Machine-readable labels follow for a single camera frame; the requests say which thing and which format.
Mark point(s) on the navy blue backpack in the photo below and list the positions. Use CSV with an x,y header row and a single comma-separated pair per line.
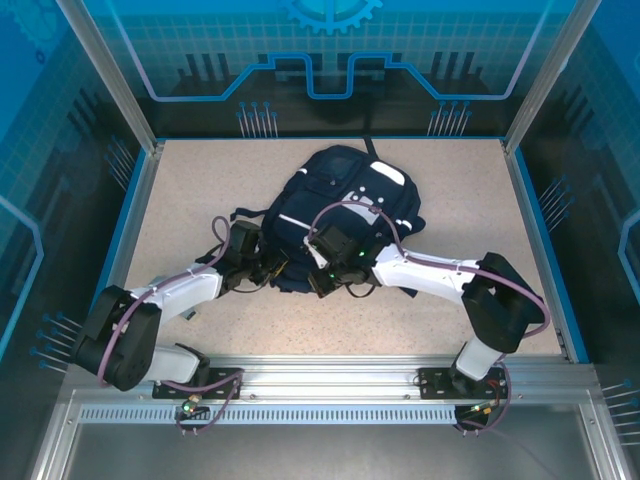
x,y
300,200

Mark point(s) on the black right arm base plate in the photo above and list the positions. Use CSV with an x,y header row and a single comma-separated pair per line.
x,y
430,382

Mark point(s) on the aluminium table side rail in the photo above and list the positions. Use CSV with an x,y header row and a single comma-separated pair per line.
x,y
135,225
530,225

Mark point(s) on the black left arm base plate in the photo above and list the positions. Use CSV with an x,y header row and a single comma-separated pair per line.
x,y
222,375

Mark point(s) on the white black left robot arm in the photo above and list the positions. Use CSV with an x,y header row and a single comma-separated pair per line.
x,y
185,292

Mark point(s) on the aluminium mounting rail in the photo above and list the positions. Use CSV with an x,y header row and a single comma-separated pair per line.
x,y
330,375

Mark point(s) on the grey metal shelf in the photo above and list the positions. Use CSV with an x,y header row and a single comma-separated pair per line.
x,y
325,455

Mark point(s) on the aluminium frame post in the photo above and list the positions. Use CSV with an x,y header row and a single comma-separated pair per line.
x,y
115,75
545,75

